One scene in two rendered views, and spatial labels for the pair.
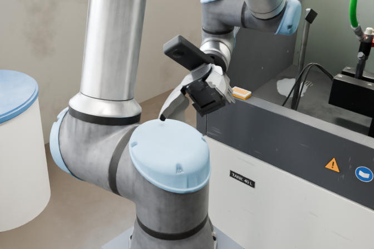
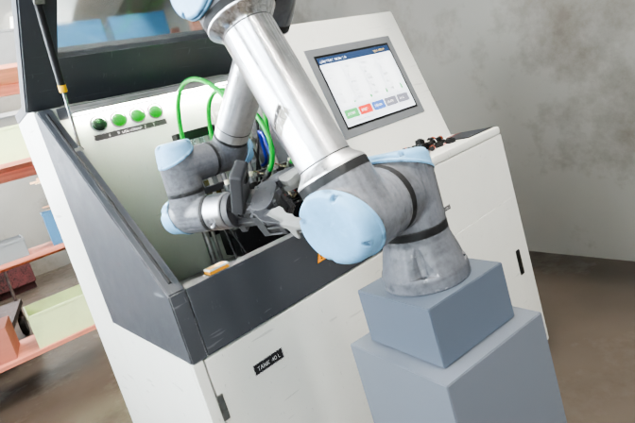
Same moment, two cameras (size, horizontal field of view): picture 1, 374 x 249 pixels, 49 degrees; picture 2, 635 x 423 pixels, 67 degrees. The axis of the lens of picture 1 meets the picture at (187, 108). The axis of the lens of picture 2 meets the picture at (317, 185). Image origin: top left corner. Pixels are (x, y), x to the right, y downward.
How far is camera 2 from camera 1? 97 cm
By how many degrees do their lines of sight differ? 75
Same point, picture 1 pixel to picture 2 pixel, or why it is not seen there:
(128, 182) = (420, 183)
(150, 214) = (437, 203)
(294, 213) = (323, 337)
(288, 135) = (282, 263)
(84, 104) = (351, 152)
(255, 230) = (307, 409)
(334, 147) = not seen: hidden behind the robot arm
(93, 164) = (396, 194)
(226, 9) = (202, 158)
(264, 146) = (269, 296)
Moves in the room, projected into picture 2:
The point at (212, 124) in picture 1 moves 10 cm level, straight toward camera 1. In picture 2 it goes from (210, 331) to (250, 325)
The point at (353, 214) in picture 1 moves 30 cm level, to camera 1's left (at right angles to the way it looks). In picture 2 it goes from (351, 284) to (336, 340)
